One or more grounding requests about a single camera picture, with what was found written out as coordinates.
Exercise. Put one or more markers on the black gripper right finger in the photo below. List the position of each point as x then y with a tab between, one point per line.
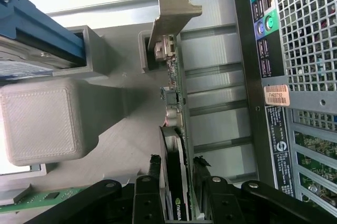
218	203

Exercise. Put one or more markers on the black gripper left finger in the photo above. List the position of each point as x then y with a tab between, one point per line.
147	203

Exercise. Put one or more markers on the green motherboard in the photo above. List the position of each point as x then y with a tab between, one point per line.
316	160

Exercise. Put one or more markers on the green RAM stick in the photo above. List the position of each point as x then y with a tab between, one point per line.
39	199

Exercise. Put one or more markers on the orange barcode sticker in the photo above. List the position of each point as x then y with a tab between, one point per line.
276	95

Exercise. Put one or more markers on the grey plastic parts rack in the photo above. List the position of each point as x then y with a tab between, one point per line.
39	121

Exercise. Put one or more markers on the black open PC case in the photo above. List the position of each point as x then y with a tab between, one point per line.
302	95

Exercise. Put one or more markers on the hard disk with blue bracket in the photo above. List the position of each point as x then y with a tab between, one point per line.
39	23

